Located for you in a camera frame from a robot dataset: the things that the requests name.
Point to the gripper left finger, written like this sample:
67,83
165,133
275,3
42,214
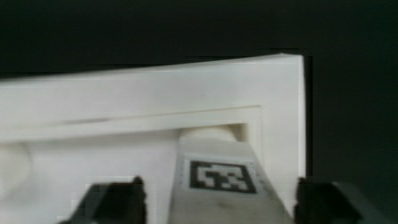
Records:
113,204

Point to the white leg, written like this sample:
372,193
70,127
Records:
223,193

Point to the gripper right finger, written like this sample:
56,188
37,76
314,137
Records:
333,204

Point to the white square table top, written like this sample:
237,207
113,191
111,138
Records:
92,126

